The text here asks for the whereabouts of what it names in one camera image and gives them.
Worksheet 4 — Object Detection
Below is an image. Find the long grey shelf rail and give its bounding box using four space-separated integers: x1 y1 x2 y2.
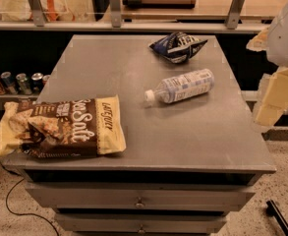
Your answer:
0 22 266 34

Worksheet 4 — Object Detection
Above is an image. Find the middle metal bracket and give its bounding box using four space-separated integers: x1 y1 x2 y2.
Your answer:
109 0 122 28

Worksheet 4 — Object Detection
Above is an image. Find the blue soda can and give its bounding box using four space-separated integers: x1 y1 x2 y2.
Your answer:
1 72 18 94

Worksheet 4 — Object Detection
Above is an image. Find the black bar on floor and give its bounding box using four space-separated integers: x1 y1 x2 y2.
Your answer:
266 200 288 236

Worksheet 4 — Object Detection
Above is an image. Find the clear plastic water bottle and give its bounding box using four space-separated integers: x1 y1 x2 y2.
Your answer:
144 69 214 105

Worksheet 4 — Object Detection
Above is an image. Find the upper drawer knob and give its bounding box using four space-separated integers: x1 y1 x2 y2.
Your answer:
135 198 145 209

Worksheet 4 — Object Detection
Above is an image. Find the right metal bracket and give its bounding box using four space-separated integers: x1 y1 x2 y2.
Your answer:
225 0 245 30

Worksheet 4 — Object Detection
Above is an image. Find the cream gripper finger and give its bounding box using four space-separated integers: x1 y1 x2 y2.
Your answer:
253 67 288 127
246 29 268 52

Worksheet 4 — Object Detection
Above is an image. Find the dark soda can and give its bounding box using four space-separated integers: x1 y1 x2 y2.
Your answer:
31 73 43 91

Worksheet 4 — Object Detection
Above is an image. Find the black floor cable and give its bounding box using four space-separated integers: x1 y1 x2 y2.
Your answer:
0 157 61 236

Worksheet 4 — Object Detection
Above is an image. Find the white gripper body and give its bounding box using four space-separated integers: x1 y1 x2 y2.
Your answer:
266 2 288 67

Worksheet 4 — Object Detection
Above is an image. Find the grey drawer cabinet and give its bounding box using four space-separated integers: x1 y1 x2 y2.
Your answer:
4 35 275 236

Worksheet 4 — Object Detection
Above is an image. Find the metal bracket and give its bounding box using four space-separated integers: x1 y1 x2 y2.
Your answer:
28 0 46 27
109 0 122 28
225 0 245 30

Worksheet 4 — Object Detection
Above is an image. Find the red partly hidden can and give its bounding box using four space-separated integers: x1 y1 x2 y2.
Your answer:
42 75 50 86

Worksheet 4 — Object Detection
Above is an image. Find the drawer knob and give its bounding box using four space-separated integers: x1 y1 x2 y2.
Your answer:
138 225 146 235
135 198 145 209

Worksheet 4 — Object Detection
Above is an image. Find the brown sea salt chip bag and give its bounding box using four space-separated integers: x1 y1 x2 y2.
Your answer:
0 96 126 158

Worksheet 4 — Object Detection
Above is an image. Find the lower drawer knob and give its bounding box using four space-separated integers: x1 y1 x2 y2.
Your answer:
138 225 146 235

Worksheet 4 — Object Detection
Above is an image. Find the blue chip bag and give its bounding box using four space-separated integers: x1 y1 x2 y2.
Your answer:
149 32 207 64

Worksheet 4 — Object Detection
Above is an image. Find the orange white plastic bag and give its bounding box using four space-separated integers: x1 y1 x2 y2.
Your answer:
2 0 76 22

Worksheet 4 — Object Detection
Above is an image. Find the left metal bracket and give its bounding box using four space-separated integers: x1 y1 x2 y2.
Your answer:
28 0 46 27

